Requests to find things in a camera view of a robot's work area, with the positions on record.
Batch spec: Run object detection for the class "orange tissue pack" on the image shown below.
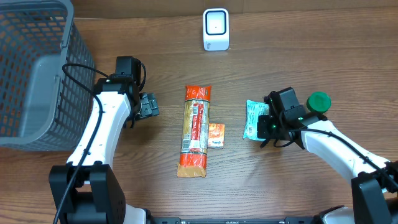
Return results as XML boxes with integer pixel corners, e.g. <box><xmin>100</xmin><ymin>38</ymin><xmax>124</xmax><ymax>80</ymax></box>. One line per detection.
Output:
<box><xmin>208</xmin><ymin>123</ymin><xmax>225</xmax><ymax>149</ymax></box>

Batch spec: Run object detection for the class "red orange snack bag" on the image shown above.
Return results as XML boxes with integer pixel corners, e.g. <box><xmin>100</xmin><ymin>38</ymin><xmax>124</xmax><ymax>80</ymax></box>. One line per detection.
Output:
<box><xmin>177</xmin><ymin>85</ymin><xmax>211</xmax><ymax>177</ymax></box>

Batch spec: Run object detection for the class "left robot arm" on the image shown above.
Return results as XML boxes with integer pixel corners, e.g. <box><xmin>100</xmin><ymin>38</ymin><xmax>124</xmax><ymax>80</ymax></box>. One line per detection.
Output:
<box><xmin>49</xmin><ymin>56</ymin><xmax>159</xmax><ymax>224</ymax></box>

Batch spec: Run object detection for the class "teal wet wipes pack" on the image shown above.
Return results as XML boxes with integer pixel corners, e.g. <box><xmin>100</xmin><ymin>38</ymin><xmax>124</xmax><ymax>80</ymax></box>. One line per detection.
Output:
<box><xmin>243</xmin><ymin>100</ymin><xmax>269</xmax><ymax>141</ymax></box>

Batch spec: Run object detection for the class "white barcode scanner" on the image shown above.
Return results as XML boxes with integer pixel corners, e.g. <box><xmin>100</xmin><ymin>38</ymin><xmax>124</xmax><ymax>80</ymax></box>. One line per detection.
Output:
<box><xmin>203</xmin><ymin>8</ymin><xmax>229</xmax><ymax>51</ymax></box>

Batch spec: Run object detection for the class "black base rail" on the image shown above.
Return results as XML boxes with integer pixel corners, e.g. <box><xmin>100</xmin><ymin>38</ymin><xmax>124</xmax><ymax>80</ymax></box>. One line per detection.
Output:
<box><xmin>147</xmin><ymin>217</ymin><xmax>316</xmax><ymax>224</ymax></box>

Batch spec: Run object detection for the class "green lid jar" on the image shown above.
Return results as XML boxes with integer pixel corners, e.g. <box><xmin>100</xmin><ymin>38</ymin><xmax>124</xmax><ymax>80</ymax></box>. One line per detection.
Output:
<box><xmin>306</xmin><ymin>91</ymin><xmax>331</xmax><ymax>114</ymax></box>

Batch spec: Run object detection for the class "grey plastic shopping basket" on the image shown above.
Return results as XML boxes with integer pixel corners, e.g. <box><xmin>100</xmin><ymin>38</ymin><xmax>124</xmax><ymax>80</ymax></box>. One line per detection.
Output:
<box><xmin>1</xmin><ymin>1</ymin><xmax>95</xmax><ymax>151</ymax></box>

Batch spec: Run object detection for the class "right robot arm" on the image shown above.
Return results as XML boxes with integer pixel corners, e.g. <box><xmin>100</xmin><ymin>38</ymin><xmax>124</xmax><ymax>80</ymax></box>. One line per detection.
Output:
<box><xmin>257</xmin><ymin>87</ymin><xmax>397</xmax><ymax>224</ymax></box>

